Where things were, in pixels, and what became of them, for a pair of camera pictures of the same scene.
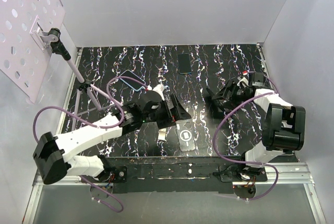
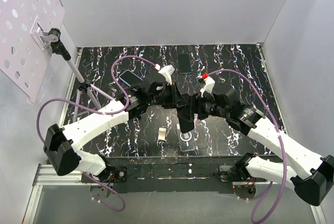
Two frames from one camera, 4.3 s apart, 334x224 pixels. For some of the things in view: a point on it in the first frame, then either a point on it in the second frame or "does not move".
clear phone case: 185,131 does not move
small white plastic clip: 162,134 does not move
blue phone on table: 133,84 does not move
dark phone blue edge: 184,63 does not move
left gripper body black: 166,118 to 168,98
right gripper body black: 237,94 to 205,106
